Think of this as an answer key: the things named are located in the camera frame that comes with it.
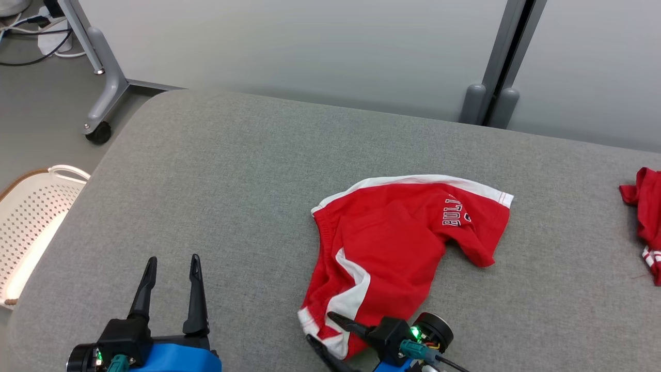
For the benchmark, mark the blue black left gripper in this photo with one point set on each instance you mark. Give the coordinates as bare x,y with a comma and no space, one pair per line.
175,359

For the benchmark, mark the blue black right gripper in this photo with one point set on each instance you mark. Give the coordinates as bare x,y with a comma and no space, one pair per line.
392,367

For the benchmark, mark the red shorts with white stripe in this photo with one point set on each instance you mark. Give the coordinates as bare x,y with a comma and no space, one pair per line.
387,237

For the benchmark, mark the red jersey with white trim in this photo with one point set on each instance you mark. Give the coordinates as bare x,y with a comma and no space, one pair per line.
650,206

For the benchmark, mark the white perforated laundry basket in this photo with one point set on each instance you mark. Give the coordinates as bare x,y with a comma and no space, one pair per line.
31,217

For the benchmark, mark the black caster wheel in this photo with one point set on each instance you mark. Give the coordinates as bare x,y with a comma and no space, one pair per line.
98,133

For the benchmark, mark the grey partition end leg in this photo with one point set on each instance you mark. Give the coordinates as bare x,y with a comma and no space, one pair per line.
111,82

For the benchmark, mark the white power strip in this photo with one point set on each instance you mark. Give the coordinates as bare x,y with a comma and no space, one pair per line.
54,41

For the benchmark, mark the black power plug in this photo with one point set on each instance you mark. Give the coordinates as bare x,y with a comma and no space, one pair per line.
53,7

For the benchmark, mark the white sneaker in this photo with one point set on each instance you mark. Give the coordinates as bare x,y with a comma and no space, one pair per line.
13,6

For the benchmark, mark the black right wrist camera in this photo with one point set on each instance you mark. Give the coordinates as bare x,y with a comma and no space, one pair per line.
390,336

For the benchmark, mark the grey partition joint post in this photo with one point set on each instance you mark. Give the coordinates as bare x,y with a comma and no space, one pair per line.
500,51

